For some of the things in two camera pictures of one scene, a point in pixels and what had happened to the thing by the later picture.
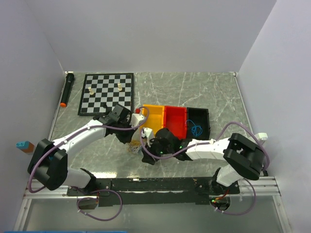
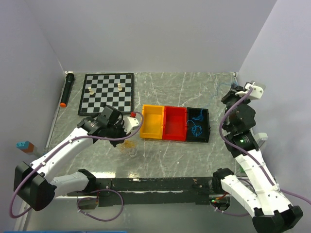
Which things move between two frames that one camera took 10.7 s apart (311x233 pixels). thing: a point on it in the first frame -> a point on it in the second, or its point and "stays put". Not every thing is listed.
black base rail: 154,191 stays put
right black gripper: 151,146 -> 234,91
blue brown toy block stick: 25,146 stays put
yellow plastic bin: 154,115 stays put
